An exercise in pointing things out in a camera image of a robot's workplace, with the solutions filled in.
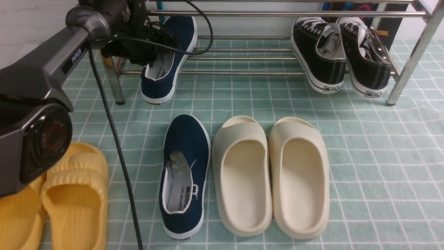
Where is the left yellow ribbed slipper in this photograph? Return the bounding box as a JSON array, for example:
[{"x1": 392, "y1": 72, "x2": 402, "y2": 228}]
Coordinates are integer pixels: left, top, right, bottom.
[{"x1": 0, "y1": 174, "x2": 46, "y2": 250}]

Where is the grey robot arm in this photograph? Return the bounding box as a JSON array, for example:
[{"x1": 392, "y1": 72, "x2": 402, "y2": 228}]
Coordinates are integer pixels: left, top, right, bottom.
[{"x1": 0, "y1": 0, "x2": 179, "y2": 198}]

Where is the teal grid-pattern floor mat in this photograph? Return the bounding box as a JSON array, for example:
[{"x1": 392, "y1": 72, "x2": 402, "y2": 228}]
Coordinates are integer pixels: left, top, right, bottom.
[{"x1": 38, "y1": 39, "x2": 444, "y2": 250}]

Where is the navy slip-on shoe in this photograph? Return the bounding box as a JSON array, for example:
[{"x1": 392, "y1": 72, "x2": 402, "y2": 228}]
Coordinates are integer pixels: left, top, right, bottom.
[
  {"x1": 159, "y1": 114, "x2": 211, "y2": 241},
  {"x1": 141, "y1": 16, "x2": 198, "y2": 105}
]

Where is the chrome metal shoe rack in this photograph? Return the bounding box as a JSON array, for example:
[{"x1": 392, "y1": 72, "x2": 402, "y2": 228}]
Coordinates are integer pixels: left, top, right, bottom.
[{"x1": 100, "y1": 0, "x2": 443, "y2": 107}]

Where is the left cream slide slipper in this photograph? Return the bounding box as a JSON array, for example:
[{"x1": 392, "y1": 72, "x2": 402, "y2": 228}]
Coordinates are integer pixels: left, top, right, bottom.
[{"x1": 212, "y1": 116, "x2": 272, "y2": 237}]

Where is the right black canvas sneaker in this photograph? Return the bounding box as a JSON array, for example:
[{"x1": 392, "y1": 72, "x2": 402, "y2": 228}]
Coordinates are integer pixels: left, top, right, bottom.
[{"x1": 336, "y1": 17, "x2": 391, "y2": 98}]

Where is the right cream slide slipper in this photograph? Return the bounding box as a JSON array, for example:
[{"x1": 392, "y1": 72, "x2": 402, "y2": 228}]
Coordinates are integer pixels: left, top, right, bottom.
[{"x1": 268, "y1": 117, "x2": 330, "y2": 240}]

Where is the dark printed box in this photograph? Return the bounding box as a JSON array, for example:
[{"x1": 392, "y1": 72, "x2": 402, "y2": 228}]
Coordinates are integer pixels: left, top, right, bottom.
[{"x1": 322, "y1": 2, "x2": 409, "y2": 50}]

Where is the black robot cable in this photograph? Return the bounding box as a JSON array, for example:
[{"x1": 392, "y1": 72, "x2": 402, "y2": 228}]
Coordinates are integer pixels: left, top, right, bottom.
[{"x1": 87, "y1": 0, "x2": 214, "y2": 250}]

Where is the right yellow ribbed slipper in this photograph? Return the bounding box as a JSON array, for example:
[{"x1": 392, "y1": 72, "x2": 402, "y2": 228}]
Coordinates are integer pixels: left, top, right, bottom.
[{"x1": 40, "y1": 142, "x2": 109, "y2": 250}]

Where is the yellow ribbed slipper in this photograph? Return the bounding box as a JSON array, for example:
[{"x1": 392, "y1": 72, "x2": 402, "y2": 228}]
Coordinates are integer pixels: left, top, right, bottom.
[
  {"x1": 40, "y1": 142, "x2": 109, "y2": 250},
  {"x1": 0, "y1": 174, "x2": 46, "y2": 250}
]

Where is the black canvas sneaker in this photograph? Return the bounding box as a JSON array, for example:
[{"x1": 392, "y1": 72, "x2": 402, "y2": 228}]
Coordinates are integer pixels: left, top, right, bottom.
[
  {"x1": 290, "y1": 17, "x2": 346, "y2": 94},
  {"x1": 336, "y1": 17, "x2": 391, "y2": 98}
]

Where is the cream slide slipper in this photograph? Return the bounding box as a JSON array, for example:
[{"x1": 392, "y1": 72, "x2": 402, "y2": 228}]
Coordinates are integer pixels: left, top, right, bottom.
[
  {"x1": 212, "y1": 116, "x2": 272, "y2": 237},
  {"x1": 268, "y1": 117, "x2": 330, "y2": 240}
]

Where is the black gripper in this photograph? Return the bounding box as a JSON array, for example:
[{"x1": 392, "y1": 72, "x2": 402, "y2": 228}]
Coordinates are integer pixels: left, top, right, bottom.
[{"x1": 101, "y1": 0, "x2": 180, "y2": 66}]

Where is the left black canvas sneaker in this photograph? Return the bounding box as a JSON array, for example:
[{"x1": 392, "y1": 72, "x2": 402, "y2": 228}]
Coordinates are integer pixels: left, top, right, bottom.
[{"x1": 290, "y1": 17, "x2": 346, "y2": 94}]

